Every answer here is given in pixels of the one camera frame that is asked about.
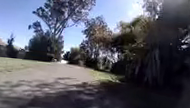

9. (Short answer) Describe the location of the spreading tree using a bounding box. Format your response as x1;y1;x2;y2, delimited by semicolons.
77;13;119;72

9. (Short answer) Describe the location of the grass verge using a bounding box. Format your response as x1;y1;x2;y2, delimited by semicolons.
87;69;126;85

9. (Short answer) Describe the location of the tall leafy tree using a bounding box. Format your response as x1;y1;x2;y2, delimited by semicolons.
24;0;97;66

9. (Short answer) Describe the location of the grey gravel path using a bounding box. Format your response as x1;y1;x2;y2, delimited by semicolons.
0;56;190;108

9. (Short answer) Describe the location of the dark hedge row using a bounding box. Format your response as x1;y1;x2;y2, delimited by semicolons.
0;44;56;63

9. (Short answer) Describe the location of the thin small tree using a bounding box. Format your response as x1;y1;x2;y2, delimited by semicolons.
4;32;18;58

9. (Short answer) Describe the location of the grass field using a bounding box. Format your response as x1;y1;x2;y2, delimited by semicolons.
0;55;55;84

